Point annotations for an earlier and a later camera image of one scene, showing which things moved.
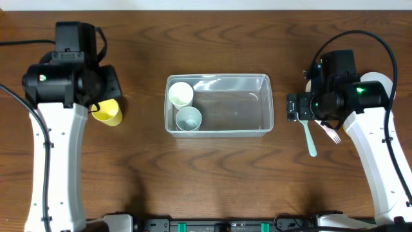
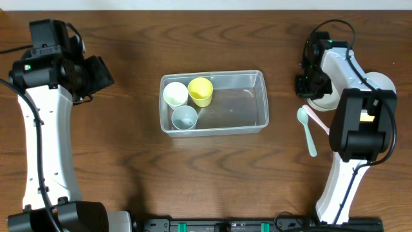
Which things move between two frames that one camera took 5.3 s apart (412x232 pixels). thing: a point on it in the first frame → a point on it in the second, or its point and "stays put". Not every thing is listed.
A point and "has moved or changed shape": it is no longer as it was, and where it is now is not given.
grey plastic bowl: x=386 y=82 stays put
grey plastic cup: x=188 y=118 has moved or changed shape
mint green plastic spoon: x=311 y=147 stays put
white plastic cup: x=181 y=95 has moved or changed shape
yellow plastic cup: x=109 y=114 → x=200 y=91
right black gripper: x=293 y=106 → x=304 y=91
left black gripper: x=117 y=91 → x=105 y=78
